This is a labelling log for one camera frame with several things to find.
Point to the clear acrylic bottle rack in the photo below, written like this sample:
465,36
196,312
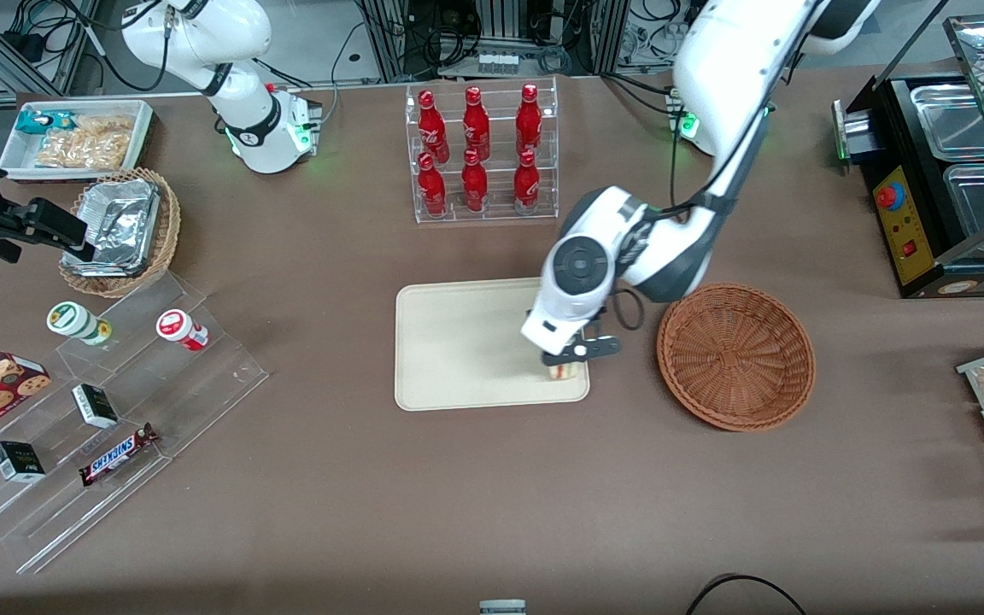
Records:
485,209

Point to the white power strip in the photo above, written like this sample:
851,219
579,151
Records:
498,61

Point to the clear bag of chips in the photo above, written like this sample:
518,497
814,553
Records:
86,143

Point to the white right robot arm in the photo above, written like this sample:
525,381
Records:
236,34

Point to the triangular sandwich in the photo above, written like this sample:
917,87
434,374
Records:
564,372

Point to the teal snack packet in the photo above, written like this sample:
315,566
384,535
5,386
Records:
35,121

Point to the snickers chocolate bar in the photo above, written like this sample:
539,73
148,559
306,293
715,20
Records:
116,454

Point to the light wicker basket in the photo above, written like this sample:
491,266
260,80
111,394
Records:
166,231

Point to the red lid white jar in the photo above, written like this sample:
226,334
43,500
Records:
180,330

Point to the grey device edge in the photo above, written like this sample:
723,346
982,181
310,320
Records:
502,607

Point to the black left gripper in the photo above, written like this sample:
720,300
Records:
601,311

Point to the brown round wicker basket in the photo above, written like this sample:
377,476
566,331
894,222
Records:
735,354

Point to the aluminium foil container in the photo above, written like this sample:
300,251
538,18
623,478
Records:
120,222

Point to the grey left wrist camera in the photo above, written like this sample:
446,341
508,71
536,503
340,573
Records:
594,347

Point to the small black box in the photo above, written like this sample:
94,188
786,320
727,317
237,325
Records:
96,405
18,461

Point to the white rectangular snack bin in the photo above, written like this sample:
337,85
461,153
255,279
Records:
22,162

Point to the black food warmer appliance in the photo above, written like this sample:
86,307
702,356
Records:
910,222

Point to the green lid white jar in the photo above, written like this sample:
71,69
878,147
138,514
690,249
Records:
75,322

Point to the beige rectangular tray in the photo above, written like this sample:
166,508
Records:
458,350

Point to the clear acrylic stepped shelf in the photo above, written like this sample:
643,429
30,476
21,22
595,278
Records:
159,384

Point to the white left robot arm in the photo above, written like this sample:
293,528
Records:
731,68

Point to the red cola bottle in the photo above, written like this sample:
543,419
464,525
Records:
432,124
526,184
529,115
476,120
474,184
432,190

